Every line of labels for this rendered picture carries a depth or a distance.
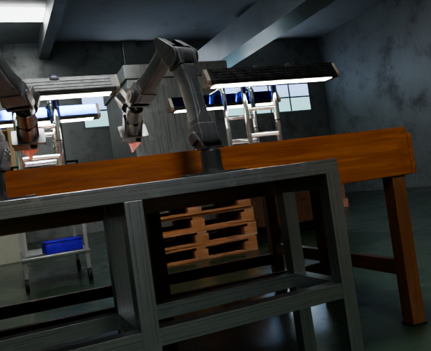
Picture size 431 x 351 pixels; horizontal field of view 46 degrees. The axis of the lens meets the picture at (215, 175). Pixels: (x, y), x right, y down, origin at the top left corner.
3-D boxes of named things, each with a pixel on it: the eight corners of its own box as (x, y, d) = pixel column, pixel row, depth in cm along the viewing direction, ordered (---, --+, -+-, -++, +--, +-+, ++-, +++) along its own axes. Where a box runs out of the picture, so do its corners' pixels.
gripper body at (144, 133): (117, 130, 188) (118, 114, 183) (144, 127, 191) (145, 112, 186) (121, 142, 184) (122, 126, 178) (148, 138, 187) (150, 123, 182)
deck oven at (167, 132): (250, 228, 690) (226, 60, 694) (147, 246, 640) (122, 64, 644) (205, 225, 857) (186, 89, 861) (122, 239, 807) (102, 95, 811)
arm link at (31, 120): (19, 116, 161) (17, 99, 156) (38, 118, 162) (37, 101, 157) (15, 131, 157) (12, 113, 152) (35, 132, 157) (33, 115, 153)
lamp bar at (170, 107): (281, 101, 278) (279, 88, 278) (171, 111, 256) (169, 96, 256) (274, 104, 285) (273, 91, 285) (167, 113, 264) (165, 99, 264)
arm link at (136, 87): (122, 93, 176) (161, 26, 157) (145, 94, 182) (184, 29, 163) (136, 121, 172) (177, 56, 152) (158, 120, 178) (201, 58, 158)
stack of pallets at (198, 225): (230, 243, 548) (220, 168, 549) (262, 248, 474) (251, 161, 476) (124, 262, 507) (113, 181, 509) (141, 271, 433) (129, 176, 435)
